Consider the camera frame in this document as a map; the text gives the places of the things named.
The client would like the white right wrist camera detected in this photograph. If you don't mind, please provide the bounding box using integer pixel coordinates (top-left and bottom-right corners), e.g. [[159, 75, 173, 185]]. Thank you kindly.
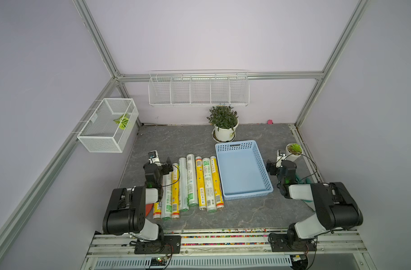
[[276, 150, 286, 167]]

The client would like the white mesh wall basket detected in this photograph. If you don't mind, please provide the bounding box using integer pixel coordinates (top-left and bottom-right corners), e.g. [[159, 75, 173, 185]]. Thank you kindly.
[[77, 98, 139, 153]]

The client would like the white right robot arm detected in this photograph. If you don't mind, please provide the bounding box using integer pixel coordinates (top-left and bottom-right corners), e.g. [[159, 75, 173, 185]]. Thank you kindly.
[[266, 160, 364, 245]]

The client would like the white wire wall shelf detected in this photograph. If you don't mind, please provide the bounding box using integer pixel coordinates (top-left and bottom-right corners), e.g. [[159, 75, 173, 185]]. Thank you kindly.
[[148, 70, 250, 106]]

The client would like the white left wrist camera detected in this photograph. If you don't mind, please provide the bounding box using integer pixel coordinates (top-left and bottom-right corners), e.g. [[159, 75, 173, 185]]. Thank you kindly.
[[148, 150, 161, 165]]

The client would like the green leaf toy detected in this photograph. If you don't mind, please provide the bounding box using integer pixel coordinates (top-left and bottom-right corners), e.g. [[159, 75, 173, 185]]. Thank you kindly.
[[114, 114, 130, 130]]

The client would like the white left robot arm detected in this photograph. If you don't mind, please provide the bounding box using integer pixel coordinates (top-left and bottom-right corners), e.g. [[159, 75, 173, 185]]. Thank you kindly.
[[103, 162, 173, 243]]

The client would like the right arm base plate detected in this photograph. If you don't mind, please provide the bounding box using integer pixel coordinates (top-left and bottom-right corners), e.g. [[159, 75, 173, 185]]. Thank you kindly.
[[267, 233, 317, 253]]

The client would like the large potted green plant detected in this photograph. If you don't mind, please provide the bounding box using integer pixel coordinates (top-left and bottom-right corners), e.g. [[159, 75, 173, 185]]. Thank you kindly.
[[207, 106, 239, 142]]

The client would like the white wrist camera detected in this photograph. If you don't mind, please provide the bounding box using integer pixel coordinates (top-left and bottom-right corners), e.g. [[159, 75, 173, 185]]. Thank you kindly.
[[148, 150, 161, 165], [276, 150, 286, 167]]

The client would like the white vent grille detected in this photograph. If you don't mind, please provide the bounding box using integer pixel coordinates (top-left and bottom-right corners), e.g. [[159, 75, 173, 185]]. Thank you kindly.
[[92, 255, 293, 270]]

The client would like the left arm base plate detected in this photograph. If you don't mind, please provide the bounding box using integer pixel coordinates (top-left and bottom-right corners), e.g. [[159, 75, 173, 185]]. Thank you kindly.
[[134, 235, 182, 255]]

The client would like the small potted succulent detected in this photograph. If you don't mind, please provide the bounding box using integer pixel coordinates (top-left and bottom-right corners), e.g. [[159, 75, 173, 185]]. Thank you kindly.
[[285, 143, 303, 162]]

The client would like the blue plastic basket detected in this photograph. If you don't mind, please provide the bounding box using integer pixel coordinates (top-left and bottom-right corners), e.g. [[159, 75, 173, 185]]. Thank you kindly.
[[215, 140, 274, 201]]

